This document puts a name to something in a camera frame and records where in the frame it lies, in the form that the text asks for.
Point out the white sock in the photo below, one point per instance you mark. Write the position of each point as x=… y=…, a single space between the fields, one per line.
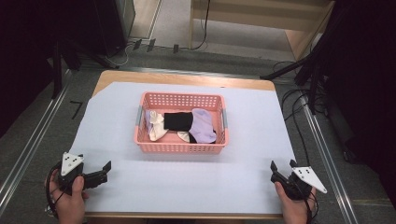
x=184 y=136
x=156 y=126

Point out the black metal stand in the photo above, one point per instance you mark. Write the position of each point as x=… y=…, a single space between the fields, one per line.
x=57 y=68

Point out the dark cabinet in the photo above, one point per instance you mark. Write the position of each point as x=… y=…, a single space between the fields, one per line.
x=112 y=25

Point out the metal floor rail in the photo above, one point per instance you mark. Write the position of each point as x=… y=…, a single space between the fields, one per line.
x=34 y=140
x=330 y=168
x=174 y=72

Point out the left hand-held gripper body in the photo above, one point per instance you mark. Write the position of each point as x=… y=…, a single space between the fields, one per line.
x=71 y=170

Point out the light purple sock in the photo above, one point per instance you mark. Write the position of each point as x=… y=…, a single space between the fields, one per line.
x=147 y=119
x=203 y=126

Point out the wooden shelf unit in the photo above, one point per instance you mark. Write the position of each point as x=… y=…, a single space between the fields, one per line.
x=280 y=21

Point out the person's right hand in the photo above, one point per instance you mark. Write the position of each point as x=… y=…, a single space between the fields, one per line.
x=294 y=208

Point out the person's left hand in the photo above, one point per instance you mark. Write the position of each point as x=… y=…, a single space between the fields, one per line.
x=70 y=203

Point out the black sock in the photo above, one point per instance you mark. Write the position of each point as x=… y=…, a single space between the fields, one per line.
x=178 y=121
x=192 y=138

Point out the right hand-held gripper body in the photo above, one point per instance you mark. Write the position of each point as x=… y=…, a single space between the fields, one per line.
x=300 y=182

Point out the white table cloth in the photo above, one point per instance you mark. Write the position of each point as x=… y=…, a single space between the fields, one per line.
x=174 y=183

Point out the black tripod stand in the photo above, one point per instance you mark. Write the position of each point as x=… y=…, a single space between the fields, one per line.
x=311 y=67

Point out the pink plastic basket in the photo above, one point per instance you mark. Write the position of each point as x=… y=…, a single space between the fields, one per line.
x=183 y=146

